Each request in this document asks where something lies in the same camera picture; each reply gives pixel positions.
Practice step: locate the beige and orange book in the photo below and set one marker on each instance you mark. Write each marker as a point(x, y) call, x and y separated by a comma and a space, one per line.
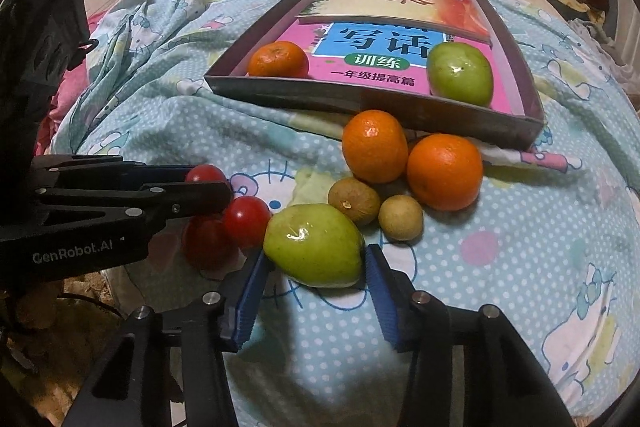
point(360, 2)

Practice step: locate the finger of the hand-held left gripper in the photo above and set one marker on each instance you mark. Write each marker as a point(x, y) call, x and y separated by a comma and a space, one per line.
point(190, 199)
point(100, 172)

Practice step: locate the blue cartoon printed blanket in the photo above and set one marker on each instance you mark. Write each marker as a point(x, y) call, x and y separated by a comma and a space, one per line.
point(500, 267)

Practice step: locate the brown longan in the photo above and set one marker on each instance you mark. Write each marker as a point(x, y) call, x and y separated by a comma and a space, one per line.
point(400, 217)
point(354, 201)

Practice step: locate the heap of light clothes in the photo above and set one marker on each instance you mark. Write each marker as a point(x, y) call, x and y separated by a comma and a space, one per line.
point(600, 34)

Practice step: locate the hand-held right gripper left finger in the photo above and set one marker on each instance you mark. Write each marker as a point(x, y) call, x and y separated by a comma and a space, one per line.
point(250, 302)

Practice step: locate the green jujube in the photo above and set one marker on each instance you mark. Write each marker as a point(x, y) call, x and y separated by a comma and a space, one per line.
point(312, 244)
point(460, 74)

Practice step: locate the grey cardboard box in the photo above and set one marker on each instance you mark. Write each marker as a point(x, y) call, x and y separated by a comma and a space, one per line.
point(380, 109)

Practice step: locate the small orange tangerine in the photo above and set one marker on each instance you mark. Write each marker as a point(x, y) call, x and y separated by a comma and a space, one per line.
point(278, 59)

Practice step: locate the pink workbook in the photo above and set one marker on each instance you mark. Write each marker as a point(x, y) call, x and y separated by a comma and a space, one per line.
point(350, 77)

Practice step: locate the red cherry tomato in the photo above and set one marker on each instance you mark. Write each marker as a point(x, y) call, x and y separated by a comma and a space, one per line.
point(206, 244)
point(205, 173)
point(247, 222)

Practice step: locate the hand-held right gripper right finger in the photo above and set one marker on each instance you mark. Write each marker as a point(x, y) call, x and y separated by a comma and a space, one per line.
point(385, 302)

